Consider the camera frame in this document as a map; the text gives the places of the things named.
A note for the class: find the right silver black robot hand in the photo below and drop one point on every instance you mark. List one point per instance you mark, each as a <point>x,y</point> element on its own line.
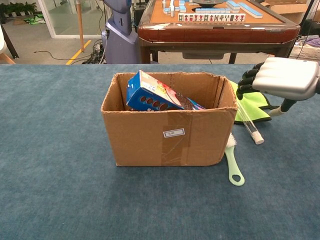
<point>285,77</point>

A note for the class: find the clear white-tipped stick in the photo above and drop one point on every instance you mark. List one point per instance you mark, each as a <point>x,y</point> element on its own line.
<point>250,125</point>

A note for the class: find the blue cookie package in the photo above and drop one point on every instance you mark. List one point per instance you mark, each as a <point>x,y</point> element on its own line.
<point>140,93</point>

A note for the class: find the bright green cleaning cloth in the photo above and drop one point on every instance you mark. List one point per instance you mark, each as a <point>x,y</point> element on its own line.
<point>252,105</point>

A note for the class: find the purple cloth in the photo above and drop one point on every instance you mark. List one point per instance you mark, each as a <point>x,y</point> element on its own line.
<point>313,41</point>

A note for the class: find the black tripod stand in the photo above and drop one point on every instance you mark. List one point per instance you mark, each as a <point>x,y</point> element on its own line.
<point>303,20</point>

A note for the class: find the large brown cardboard box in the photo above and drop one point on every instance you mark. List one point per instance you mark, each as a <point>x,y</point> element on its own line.
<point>292,11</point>

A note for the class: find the blue backed mahjong tile row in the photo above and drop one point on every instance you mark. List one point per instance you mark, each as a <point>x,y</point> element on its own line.
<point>247,10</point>
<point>212,10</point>

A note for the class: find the brown mahjong table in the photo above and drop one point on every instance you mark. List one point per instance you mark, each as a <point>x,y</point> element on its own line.
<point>212,33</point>

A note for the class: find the face-up mahjong tile row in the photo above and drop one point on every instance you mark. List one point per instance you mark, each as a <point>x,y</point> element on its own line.
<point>212,17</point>

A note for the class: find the mint green scrub brush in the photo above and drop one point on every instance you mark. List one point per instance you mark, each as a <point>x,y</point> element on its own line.
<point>232,162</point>

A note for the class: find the black dice dome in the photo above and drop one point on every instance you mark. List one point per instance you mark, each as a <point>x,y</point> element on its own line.
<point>210,2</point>

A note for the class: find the blue backed mahjong tile cluster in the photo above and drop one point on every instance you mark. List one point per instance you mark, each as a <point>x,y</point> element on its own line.
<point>172,7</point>

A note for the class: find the wooden pole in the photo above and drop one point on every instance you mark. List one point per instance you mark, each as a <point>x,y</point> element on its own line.
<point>80,25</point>

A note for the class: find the white framed glass partition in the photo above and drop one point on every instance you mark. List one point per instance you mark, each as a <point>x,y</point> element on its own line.
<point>48,22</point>

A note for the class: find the green bag on floor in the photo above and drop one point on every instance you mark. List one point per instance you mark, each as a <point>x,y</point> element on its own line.
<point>36,19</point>

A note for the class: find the blue felt table cover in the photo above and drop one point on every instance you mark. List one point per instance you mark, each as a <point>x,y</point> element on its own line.
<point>50,200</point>

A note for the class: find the potted green plants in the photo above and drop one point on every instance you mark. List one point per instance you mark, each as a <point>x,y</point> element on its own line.
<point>17,8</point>

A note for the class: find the white chair with wooden legs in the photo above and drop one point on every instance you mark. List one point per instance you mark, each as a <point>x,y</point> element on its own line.
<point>5,59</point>

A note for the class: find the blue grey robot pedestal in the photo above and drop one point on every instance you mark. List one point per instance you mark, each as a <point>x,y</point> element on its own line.
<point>120,42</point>

